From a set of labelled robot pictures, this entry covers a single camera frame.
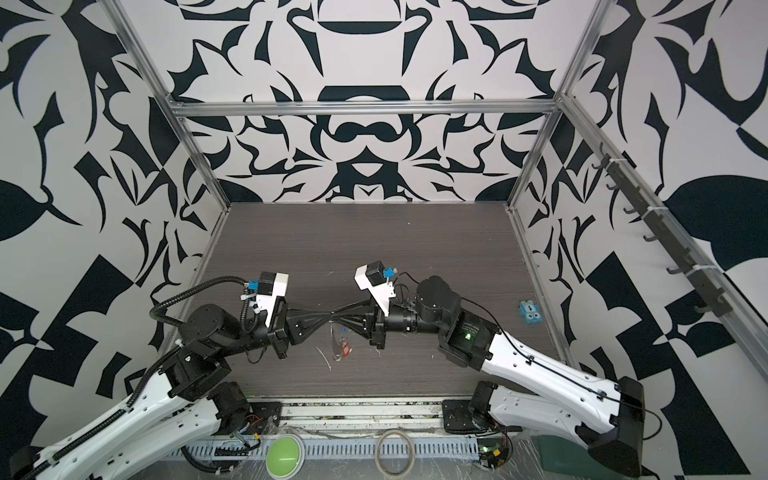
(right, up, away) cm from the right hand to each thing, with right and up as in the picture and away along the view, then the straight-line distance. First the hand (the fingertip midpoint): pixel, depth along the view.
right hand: (337, 319), depth 54 cm
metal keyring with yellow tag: (0, -3, 0) cm, 3 cm away
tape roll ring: (+14, -36, +13) cm, 41 cm away
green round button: (-14, -35, +14) cm, 40 cm away
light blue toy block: (+52, -8, +37) cm, 65 cm away
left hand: (-1, +1, 0) cm, 2 cm away
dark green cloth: (+52, -37, +16) cm, 66 cm away
